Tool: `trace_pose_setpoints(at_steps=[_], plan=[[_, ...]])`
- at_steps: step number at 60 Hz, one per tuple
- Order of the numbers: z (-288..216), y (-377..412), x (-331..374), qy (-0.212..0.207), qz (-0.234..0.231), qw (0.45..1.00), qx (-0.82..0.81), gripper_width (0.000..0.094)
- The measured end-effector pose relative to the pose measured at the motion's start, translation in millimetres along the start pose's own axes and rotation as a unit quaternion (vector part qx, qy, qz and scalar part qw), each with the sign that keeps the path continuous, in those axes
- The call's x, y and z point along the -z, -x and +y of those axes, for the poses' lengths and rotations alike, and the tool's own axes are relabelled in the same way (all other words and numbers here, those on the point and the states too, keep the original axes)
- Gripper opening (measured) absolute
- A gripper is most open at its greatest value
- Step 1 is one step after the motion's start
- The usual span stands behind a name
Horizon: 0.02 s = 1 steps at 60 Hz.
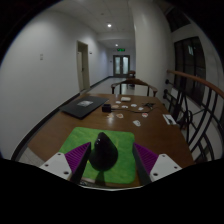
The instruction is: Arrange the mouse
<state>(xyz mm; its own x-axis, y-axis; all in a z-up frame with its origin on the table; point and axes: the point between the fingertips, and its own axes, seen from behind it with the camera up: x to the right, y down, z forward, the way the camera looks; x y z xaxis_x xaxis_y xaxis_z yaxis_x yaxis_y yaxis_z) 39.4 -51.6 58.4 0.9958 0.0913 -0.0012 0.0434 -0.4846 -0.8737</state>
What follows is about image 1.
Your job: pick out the small white sticker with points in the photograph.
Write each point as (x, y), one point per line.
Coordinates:
(133, 105)
(124, 106)
(118, 102)
(141, 108)

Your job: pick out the green mouse pad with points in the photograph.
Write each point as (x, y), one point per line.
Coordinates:
(125, 156)

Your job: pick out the white patterned sticker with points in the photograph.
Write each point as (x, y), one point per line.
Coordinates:
(136, 123)

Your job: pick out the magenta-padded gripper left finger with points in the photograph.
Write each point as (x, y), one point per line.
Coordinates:
(56, 164)

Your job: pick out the orange and white sticker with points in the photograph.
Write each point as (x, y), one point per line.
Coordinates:
(119, 115)

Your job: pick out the small tan sticker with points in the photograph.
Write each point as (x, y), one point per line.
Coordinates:
(115, 106)

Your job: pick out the black railing with wooden handrail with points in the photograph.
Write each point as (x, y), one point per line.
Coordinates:
(196, 106)

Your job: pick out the white wall switch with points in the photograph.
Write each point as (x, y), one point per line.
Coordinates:
(41, 57)

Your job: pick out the black computer mouse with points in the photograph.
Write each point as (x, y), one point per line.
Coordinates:
(103, 153)

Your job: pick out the dark framed window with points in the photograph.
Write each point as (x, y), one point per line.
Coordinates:
(190, 66)

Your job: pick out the wooden armchair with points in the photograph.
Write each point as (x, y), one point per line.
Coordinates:
(133, 81)

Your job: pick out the small black cube charger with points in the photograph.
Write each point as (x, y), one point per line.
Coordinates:
(106, 108)

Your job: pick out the glass double door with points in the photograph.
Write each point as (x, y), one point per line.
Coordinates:
(121, 65)

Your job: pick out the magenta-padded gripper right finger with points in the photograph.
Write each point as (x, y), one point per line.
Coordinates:
(165, 166)

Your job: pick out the black closed laptop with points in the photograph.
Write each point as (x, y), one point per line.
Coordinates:
(83, 106)

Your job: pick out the green exit sign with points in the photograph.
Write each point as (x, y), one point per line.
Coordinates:
(121, 50)

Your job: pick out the round ceiling light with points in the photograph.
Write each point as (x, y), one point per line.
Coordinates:
(116, 45)
(109, 25)

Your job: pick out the white side door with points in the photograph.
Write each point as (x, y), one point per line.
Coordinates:
(83, 66)

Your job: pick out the small white flat box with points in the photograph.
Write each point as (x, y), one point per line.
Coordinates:
(125, 99)

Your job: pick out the cream and tan sticker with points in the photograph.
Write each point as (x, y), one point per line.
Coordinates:
(110, 115)

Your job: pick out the white paper sheet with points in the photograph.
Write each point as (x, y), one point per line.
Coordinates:
(169, 119)

